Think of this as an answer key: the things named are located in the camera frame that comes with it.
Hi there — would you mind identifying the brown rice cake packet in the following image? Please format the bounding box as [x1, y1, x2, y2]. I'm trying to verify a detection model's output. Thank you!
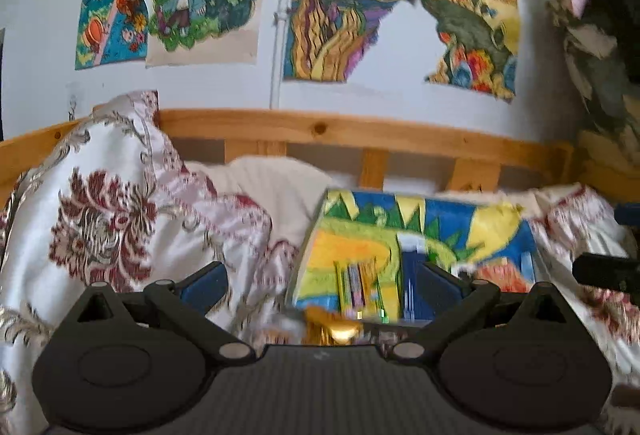
[451, 257, 533, 293]

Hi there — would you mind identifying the dark blue stick packet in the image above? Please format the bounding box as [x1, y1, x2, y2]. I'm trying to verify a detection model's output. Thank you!
[397, 233, 431, 321]

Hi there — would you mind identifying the yellow purple snack packet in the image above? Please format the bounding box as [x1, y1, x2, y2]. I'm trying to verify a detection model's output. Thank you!
[334, 259, 388, 322]

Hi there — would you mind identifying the gold foil snack packet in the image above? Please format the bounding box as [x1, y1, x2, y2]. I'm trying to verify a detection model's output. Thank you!
[303, 305, 363, 346]

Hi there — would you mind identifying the grey tray with dinosaur drawing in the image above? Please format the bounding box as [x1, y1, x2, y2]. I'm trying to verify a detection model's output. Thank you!
[286, 189, 537, 323]

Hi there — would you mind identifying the floral satin bedspread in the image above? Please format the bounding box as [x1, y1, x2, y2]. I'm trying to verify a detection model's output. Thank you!
[1, 92, 639, 434]

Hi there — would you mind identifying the wooden bed headboard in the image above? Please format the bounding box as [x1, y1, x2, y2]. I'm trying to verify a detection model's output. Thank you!
[0, 107, 640, 211]

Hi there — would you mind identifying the white pillow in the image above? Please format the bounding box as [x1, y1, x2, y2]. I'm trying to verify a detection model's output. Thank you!
[186, 156, 582, 247]

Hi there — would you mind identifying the girl drawing poster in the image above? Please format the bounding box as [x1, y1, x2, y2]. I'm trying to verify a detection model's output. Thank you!
[75, 0, 149, 70]

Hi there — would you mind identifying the white wall pipe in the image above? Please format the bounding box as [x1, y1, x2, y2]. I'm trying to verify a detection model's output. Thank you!
[269, 0, 290, 110]

